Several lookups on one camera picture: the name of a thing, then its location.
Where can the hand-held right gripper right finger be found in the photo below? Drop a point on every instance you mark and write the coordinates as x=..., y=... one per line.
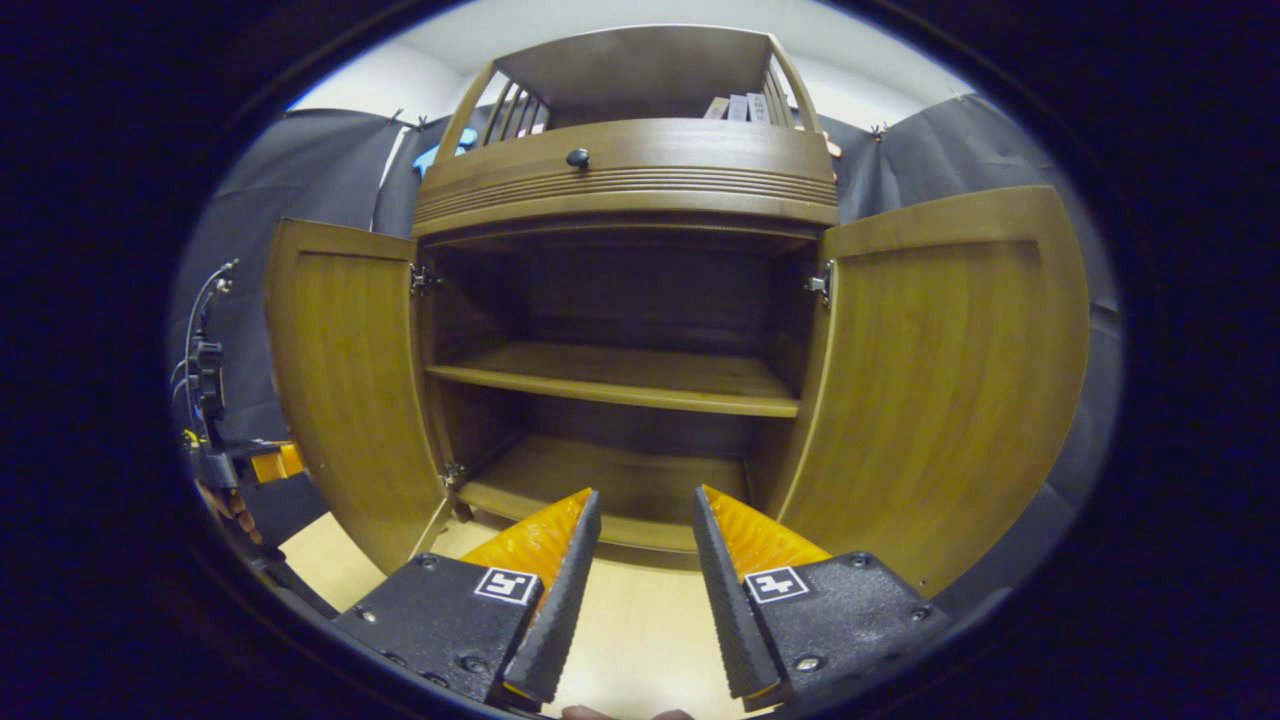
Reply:
x=725, y=600

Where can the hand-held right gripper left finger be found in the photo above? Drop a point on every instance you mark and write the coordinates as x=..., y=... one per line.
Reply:
x=565, y=600

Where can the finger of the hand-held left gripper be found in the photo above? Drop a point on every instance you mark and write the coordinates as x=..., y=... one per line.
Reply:
x=278, y=463

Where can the wooden cabinet door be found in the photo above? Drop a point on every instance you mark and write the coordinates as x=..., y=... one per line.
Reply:
x=940, y=400
x=345, y=400

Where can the wooden inner cabinet shelf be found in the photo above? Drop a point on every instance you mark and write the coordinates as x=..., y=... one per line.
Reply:
x=620, y=378

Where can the black round drawer knob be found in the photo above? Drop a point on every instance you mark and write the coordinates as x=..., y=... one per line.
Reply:
x=578, y=157

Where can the light grey book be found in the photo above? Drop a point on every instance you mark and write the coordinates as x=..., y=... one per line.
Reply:
x=738, y=107

